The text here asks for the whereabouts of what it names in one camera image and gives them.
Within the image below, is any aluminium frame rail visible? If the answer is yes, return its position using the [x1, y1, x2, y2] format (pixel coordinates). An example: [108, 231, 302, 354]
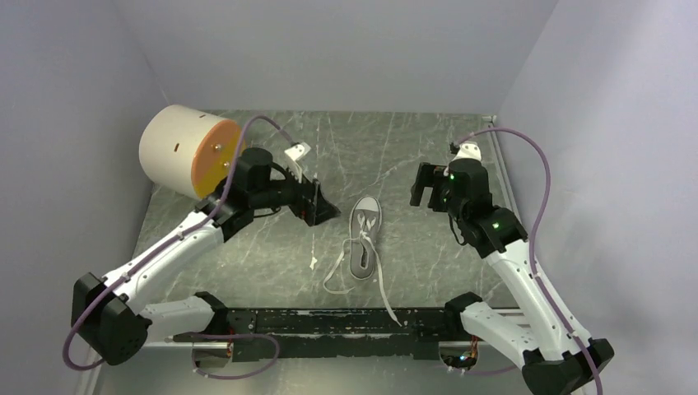
[74, 308, 584, 395]

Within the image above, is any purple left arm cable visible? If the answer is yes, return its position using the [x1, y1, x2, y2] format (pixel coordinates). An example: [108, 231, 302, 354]
[61, 114, 301, 381]

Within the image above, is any white shoelace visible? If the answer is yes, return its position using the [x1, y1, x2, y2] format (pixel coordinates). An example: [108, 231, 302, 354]
[323, 213, 403, 328]

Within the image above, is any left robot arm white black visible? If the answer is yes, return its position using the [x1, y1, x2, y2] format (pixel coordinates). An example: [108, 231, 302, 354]
[71, 142, 341, 365]

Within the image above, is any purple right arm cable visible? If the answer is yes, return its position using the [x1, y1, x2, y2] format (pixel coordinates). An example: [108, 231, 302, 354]
[447, 127, 604, 395]

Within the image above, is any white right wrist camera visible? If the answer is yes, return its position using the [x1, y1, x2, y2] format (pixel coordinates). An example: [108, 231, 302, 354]
[449, 141, 482, 161]

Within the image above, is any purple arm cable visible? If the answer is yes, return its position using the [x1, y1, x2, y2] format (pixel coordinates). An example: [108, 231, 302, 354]
[61, 114, 301, 381]
[447, 127, 604, 395]

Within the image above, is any grey canvas sneaker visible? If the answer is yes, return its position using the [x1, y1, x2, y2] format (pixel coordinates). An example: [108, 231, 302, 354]
[349, 196, 383, 280]

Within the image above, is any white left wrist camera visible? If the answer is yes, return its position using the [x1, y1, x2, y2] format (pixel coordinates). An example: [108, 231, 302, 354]
[284, 142, 311, 180]

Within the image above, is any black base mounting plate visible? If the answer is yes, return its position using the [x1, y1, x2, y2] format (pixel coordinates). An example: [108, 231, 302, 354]
[174, 307, 474, 362]

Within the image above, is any cream cylinder with orange face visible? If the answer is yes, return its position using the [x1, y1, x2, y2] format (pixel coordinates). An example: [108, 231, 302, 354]
[138, 105, 241, 200]

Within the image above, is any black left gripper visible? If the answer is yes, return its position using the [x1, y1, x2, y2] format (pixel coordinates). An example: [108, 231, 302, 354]
[251, 161, 341, 227]

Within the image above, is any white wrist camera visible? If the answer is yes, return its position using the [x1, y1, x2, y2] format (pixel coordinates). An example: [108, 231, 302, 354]
[284, 142, 311, 180]
[449, 141, 482, 161]

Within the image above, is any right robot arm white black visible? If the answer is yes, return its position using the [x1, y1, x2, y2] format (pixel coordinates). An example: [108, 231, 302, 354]
[410, 159, 615, 394]

